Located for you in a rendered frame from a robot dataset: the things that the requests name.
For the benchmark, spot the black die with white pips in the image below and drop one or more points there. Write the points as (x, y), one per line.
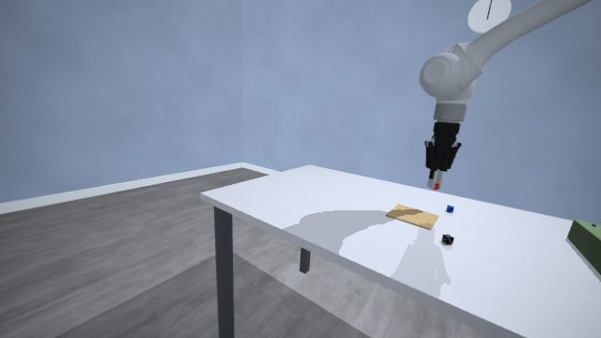
(447, 239)

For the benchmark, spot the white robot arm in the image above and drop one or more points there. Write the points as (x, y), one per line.
(446, 76)

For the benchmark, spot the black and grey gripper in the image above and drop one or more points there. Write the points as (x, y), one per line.
(446, 148)

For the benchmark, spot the tan flat mat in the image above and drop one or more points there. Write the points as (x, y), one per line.
(414, 216)

